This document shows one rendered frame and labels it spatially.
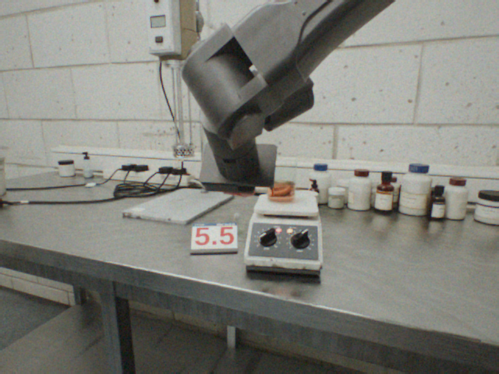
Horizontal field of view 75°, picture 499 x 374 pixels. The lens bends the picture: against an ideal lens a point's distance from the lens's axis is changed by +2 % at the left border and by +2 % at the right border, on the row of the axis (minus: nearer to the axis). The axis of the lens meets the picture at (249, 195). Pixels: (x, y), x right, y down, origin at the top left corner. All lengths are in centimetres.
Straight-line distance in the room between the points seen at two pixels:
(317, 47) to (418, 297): 39
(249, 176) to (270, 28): 20
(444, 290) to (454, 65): 69
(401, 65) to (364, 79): 10
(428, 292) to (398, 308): 7
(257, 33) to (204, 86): 6
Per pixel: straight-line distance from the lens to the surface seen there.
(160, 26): 90
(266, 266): 55
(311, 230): 58
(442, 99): 110
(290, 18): 28
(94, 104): 158
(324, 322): 50
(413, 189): 93
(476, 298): 59
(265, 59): 28
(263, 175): 43
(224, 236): 65
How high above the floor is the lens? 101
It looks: 14 degrees down
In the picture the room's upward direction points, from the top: straight up
